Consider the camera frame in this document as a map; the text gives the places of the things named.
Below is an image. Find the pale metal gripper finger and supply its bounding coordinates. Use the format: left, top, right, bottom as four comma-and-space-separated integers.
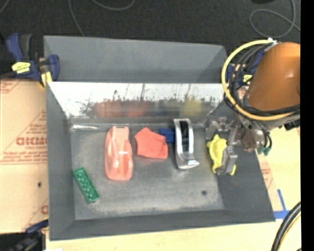
215, 141, 239, 176
205, 117, 233, 140

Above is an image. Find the yellow toy animal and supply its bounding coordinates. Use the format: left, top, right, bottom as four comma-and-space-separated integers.
206, 134, 237, 176

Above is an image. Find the silver tape dispenser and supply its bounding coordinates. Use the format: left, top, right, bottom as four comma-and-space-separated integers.
173, 118, 200, 170

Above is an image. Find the small blue block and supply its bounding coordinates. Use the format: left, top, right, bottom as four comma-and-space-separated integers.
158, 128, 175, 143

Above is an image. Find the red crumpled cloth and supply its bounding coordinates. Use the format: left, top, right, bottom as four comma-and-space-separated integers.
134, 127, 170, 160

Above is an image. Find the grey metal bin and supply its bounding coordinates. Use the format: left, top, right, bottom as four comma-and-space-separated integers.
43, 35, 276, 242

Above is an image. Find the green flat block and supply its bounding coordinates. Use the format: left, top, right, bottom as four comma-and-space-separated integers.
72, 167, 100, 205

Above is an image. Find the brown cardboard board red print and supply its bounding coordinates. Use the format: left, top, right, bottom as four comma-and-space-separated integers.
0, 77, 285, 235

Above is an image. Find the black cylinder on white bracket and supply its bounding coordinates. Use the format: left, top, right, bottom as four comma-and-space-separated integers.
283, 120, 301, 132

